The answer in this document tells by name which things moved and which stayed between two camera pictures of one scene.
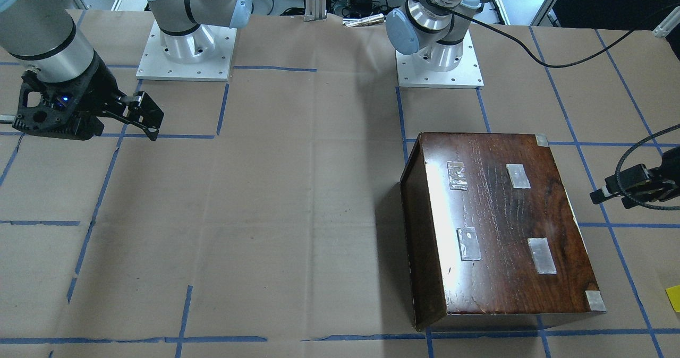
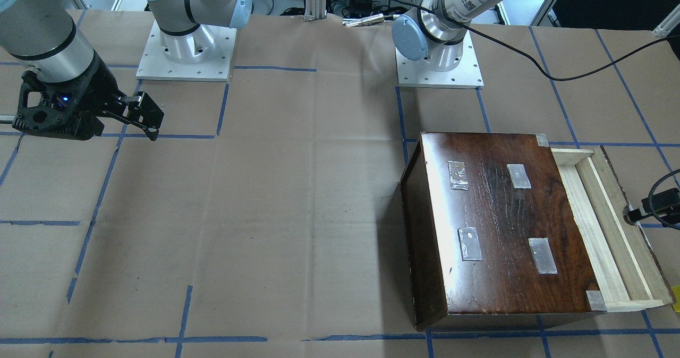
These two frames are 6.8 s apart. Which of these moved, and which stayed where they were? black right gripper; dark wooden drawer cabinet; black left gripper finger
Moved: black left gripper finger
Stayed: black right gripper; dark wooden drawer cabinet
